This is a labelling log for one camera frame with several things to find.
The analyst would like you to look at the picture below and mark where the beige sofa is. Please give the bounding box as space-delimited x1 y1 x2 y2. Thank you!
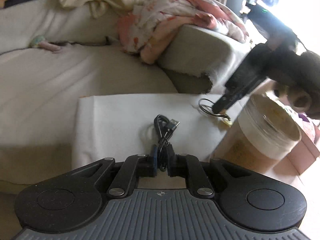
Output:
0 0 253 188

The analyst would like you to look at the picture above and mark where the clear plastic jar brown label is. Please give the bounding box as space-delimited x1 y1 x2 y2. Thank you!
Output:
212 94 302 175

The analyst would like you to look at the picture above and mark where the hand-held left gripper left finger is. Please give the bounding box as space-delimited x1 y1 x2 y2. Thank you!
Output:
71 145 158 197

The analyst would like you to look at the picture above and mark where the pink sock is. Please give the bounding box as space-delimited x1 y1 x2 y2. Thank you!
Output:
41 42 62 53

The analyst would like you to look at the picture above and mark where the white fabric sheet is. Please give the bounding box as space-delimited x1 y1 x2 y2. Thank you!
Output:
71 93 241 170

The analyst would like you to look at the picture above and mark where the pink floral blanket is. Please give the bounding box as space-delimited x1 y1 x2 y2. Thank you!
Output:
117 0 250 65

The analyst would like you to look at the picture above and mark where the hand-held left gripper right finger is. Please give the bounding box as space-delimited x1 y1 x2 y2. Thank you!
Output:
166 144 250 197

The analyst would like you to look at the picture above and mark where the black usb cable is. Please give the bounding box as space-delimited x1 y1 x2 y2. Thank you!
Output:
152 114 180 172

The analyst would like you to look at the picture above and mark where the metal keyring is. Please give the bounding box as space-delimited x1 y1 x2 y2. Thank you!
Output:
198 98 233 127

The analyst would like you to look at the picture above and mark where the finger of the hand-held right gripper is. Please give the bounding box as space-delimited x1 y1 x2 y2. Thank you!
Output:
212 78 266 113

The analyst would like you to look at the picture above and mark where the pink cardboard box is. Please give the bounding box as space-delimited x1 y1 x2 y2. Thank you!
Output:
274 126 320 182

